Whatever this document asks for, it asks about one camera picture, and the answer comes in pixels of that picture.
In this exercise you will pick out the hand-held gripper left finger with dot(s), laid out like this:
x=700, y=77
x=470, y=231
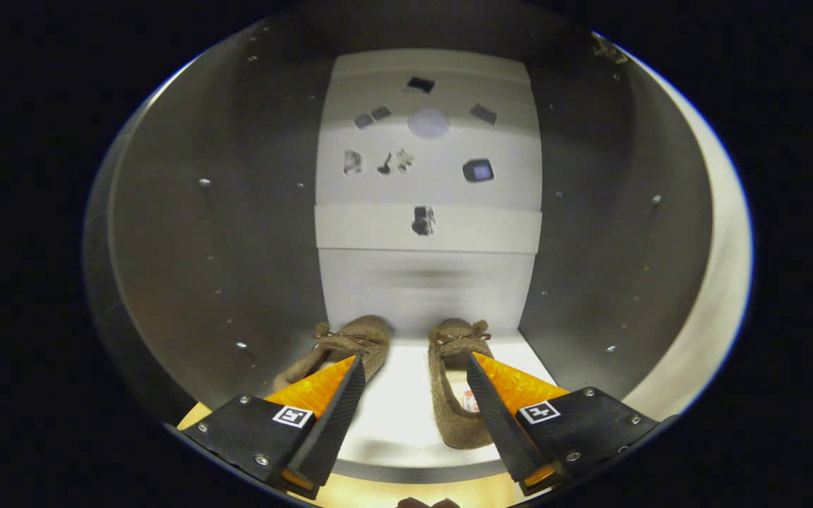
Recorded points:
x=336, y=423

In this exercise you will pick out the light cabinet shelf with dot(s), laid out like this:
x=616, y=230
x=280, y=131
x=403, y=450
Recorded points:
x=406, y=409

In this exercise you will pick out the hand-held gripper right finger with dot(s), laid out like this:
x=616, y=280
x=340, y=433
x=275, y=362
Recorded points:
x=498, y=423

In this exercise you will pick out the dark grey shoe cabinet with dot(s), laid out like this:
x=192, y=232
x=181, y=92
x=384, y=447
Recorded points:
x=237, y=212

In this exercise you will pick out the brown fuzzy shoe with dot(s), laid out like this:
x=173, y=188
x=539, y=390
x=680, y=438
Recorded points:
x=360, y=335
x=449, y=416

